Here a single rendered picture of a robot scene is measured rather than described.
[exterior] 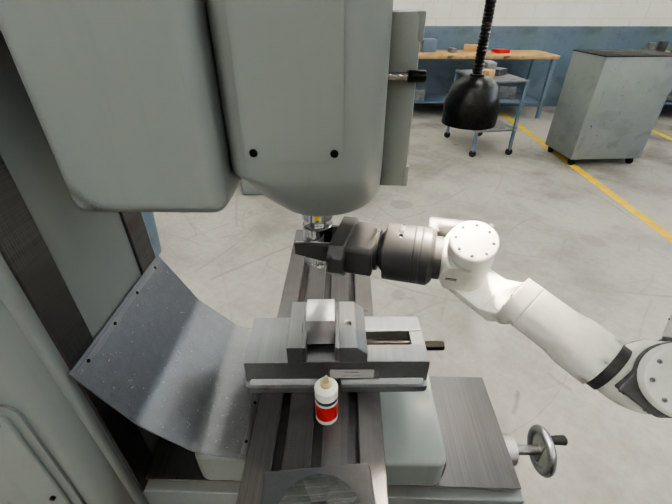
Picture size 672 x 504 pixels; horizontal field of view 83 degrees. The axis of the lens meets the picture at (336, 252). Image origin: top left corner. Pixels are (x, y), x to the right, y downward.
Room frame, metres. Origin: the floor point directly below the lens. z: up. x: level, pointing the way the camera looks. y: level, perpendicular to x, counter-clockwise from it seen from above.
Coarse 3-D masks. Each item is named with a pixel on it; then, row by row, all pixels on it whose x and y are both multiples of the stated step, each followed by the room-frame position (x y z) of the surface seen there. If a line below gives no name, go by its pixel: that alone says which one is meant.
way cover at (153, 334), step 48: (144, 288) 0.59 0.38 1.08; (96, 336) 0.45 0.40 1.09; (144, 336) 0.51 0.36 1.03; (192, 336) 0.59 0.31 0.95; (240, 336) 0.65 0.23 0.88; (96, 384) 0.38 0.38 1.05; (144, 384) 0.43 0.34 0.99; (192, 384) 0.48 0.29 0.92; (240, 384) 0.52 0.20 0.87; (192, 432) 0.40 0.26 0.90; (240, 432) 0.42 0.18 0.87
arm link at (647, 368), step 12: (660, 348) 0.28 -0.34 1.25; (648, 360) 0.27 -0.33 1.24; (660, 360) 0.27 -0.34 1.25; (636, 372) 0.27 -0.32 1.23; (648, 372) 0.26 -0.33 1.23; (660, 372) 0.26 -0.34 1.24; (648, 384) 0.25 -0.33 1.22; (660, 384) 0.25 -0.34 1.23; (648, 396) 0.25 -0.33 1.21; (660, 396) 0.24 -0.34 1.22; (660, 408) 0.24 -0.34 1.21
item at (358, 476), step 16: (352, 464) 0.22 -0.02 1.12; (368, 464) 0.22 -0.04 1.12; (272, 480) 0.21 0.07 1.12; (288, 480) 0.21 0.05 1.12; (304, 480) 0.20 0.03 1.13; (320, 480) 0.20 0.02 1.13; (336, 480) 0.20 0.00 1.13; (352, 480) 0.21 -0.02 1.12; (368, 480) 0.21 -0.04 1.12; (272, 496) 0.19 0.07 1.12; (288, 496) 0.19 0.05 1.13; (304, 496) 0.19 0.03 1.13; (320, 496) 0.19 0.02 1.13; (336, 496) 0.19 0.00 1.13; (352, 496) 0.19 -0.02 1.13; (368, 496) 0.19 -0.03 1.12
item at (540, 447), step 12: (528, 432) 0.56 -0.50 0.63; (540, 432) 0.52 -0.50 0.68; (516, 444) 0.50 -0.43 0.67; (528, 444) 0.54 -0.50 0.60; (540, 444) 0.51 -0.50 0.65; (552, 444) 0.49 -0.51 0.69; (564, 444) 0.49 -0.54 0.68; (516, 456) 0.48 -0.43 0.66; (540, 456) 0.50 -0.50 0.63; (552, 456) 0.47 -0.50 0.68; (540, 468) 0.48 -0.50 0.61; (552, 468) 0.45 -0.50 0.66
